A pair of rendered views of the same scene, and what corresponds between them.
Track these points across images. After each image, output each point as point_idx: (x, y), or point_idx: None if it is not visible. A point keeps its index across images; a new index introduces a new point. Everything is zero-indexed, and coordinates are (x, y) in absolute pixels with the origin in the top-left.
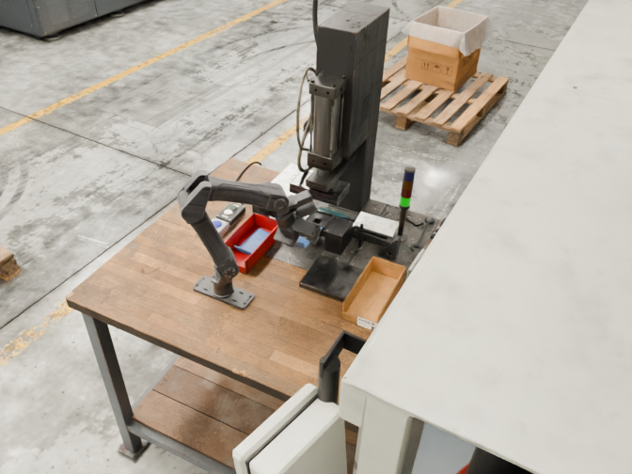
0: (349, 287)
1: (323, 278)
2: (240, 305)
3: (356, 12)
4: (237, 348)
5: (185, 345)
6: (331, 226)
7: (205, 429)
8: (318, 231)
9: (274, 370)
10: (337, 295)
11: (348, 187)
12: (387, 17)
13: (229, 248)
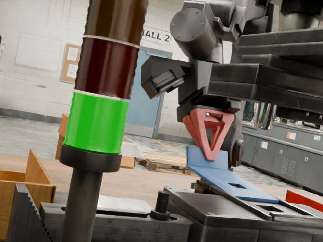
0: (55, 200)
1: (118, 205)
2: (171, 187)
3: None
4: (115, 172)
5: (161, 173)
6: (226, 203)
7: None
8: (147, 69)
9: (55, 163)
10: (62, 191)
11: (251, 77)
12: None
13: (232, 125)
